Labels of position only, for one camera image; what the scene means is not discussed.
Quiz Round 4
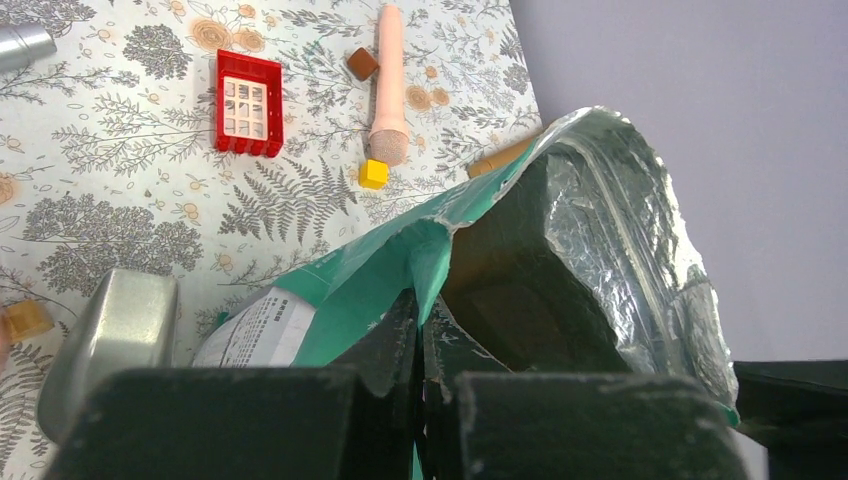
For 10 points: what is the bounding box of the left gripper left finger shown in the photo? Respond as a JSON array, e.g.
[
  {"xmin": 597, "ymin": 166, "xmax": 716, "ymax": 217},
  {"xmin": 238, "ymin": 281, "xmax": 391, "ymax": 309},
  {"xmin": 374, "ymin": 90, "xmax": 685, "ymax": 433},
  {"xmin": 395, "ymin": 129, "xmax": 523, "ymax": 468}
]
[{"xmin": 46, "ymin": 289, "xmax": 420, "ymax": 479}]

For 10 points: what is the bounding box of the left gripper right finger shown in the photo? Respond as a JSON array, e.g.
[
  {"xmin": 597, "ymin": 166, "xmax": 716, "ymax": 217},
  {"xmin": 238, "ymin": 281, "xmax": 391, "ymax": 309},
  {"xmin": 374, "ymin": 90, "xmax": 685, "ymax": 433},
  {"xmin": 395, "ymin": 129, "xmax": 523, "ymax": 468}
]
[{"xmin": 421, "ymin": 301, "xmax": 747, "ymax": 479}]

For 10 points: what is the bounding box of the metal food scoop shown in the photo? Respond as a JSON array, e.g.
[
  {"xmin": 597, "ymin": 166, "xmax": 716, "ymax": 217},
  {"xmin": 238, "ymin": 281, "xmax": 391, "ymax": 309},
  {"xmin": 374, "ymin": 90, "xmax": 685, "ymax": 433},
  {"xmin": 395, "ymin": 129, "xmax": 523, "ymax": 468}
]
[{"xmin": 36, "ymin": 269, "xmax": 179, "ymax": 443}]

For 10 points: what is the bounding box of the green pet food bag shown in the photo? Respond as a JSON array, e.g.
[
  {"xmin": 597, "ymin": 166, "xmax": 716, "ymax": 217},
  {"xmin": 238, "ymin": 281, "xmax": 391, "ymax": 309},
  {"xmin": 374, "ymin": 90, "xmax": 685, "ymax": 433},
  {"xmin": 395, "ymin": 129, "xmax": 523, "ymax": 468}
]
[{"xmin": 195, "ymin": 109, "xmax": 738, "ymax": 478}]

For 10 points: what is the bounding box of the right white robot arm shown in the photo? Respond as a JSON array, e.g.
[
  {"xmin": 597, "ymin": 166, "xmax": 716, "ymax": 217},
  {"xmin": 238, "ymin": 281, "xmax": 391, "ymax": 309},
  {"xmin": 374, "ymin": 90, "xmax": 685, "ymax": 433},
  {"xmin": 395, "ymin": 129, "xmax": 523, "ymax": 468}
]
[{"xmin": 734, "ymin": 360, "xmax": 847, "ymax": 479}]

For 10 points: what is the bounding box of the tan block by far bowl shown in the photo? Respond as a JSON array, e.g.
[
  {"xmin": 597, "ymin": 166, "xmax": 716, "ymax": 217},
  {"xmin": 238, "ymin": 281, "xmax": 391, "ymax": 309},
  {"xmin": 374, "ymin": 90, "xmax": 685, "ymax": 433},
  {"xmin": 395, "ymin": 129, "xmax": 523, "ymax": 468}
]
[{"xmin": 1, "ymin": 299, "xmax": 54, "ymax": 344}]

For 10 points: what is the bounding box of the yellow cube block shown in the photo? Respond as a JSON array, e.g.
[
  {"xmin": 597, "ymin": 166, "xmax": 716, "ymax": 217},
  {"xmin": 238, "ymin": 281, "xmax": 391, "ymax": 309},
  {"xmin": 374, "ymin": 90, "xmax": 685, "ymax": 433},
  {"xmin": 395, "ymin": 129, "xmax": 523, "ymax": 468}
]
[{"xmin": 358, "ymin": 159, "xmax": 390, "ymax": 190}]

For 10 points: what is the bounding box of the gold toy microphone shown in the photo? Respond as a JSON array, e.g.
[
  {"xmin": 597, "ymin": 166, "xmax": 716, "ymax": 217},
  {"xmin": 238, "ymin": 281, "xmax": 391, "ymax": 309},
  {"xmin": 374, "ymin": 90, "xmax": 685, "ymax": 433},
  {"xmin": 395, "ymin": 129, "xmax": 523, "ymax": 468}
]
[{"xmin": 467, "ymin": 137, "xmax": 538, "ymax": 178}]

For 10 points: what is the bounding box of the floral table mat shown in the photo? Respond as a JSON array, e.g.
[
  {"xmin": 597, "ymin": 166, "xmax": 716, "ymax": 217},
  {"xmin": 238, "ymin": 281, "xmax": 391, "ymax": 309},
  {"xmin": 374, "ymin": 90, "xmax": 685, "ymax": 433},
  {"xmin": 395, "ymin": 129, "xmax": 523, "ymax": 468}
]
[{"xmin": 1, "ymin": 1, "xmax": 541, "ymax": 479}]

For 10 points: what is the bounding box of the red window brick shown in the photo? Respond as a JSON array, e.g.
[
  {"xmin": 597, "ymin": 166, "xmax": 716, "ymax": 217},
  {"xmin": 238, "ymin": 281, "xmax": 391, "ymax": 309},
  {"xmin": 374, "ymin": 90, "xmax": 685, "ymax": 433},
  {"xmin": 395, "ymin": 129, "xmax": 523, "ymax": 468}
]
[{"xmin": 214, "ymin": 50, "xmax": 284, "ymax": 158}]

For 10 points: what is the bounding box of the brown cube block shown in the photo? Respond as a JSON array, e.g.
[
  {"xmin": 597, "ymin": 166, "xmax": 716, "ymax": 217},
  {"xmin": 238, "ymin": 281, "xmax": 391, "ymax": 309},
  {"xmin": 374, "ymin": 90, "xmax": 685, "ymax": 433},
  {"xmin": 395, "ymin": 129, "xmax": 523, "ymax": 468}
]
[{"xmin": 346, "ymin": 47, "xmax": 380, "ymax": 82}]

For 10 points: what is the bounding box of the silver toy microphone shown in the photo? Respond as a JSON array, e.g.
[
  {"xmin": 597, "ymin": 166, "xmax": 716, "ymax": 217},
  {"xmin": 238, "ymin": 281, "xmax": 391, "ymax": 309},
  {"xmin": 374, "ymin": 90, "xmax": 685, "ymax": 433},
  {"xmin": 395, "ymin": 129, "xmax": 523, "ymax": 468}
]
[{"xmin": 0, "ymin": 23, "xmax": 57, "ymax": 73}]

